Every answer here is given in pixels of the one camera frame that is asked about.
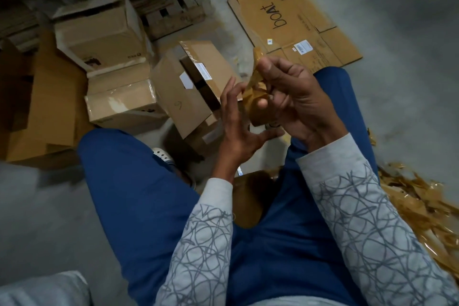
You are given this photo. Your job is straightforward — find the person's left hand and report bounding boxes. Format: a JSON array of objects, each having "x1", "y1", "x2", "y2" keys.
[{"x1": 211, "y1": 76, "x2": 287, "y2": 184}]

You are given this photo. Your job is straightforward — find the person's right hand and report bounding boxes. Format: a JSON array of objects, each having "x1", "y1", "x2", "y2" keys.
[{"x1": 254, "y1": 54, "x2": 350, "y2": 154}]

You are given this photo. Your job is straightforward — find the brown packing tape roll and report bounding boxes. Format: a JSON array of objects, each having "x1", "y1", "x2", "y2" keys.
[{"x1": 240, "y1": 44, "x2": 278, "y2": 128}]

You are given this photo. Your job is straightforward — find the small cardboard box being taped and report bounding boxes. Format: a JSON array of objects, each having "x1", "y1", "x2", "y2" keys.
[
  {"x1": 84, "y1": 57, "x2": 170, "y2": 131},
  {"x1": 148, "y1": 39, "x2": 245, "y2": 159}
]

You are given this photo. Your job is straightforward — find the brown cardboard sheet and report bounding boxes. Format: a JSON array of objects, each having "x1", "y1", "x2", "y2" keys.
[{"x1": 227, "y1": 0, "x2": 364, "y2": 74}]

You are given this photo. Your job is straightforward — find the cardboard box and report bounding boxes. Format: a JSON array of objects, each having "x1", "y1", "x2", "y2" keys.
[{"x1": 51, "y1": 0, "x2": 156, "y2": 73}]

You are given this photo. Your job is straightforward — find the large black-label cardboard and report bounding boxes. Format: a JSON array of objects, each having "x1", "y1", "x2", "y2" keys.
[{"x1": 0, "y1": 28, "x2": 95, "y2": 171}]

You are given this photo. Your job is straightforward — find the person's left forearm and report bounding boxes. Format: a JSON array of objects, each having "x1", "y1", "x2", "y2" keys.
[{"x1": 153, "y1": 176, "x2": 235, "y2": 306}]

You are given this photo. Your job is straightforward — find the person's right forearm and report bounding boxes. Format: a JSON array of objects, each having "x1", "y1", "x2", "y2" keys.
[{"x1": 295, "y1": 132, "x2": 459, "y2": 306}]

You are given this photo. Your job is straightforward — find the person's left white clog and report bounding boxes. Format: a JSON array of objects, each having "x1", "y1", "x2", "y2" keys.
[{"x1": 151, "y1": 146, "x2": 177, "y2": 167}]

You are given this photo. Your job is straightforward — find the person's blue trousers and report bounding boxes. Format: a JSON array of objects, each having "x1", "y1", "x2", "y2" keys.
[{"x1": 76, "y1": 65, "x2": 380, "y2": 306}]

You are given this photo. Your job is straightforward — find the crumpled brown tape scraps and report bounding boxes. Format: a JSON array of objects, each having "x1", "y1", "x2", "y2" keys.
[{"x1": 376, "y1": 162, "x2": 459, "y2": 282}]

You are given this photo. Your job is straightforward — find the person's grey shirt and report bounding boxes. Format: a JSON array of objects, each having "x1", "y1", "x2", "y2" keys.
[{"x1": 247, "y1": 294, "x2": 353, "y2": 306}]

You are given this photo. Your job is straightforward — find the brown plastic-wrapped stool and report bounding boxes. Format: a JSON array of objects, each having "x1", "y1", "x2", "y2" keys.
[{"x1": 230, "y1": 167, "x2": 283, "y2": 230}]

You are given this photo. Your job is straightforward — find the wooden pallet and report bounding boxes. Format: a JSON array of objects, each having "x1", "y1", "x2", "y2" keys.
[{"x1": 0, "y1": 0, "x2": 209, "y2": 55}]

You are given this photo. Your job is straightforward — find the white woven sack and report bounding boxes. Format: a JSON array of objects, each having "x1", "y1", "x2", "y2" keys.
[{"x1": 0, "y1": 269, "x2": 95, "y2": 306}]

